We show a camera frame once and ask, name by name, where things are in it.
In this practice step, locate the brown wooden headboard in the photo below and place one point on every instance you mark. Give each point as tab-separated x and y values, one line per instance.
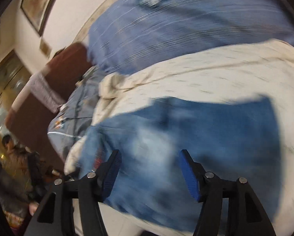
28	118

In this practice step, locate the blue denim jeans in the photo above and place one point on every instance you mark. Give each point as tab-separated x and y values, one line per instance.
230	140

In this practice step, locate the grey cloth on headboard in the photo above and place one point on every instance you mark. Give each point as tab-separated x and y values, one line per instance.
40	88

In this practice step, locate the cream leaf-print quilt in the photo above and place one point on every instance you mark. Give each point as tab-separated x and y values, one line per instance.
220	75

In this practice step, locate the person in brown jacket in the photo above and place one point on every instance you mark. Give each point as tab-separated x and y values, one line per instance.
29	164

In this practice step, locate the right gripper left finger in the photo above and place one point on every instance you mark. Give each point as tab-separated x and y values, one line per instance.
54	215

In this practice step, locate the framed wall picture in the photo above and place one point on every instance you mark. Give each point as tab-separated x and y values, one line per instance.
37	13

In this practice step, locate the blue plaid duvet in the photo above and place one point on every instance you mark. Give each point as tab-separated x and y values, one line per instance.
134	34

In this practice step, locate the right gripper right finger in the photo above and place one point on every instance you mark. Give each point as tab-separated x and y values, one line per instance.
246	215

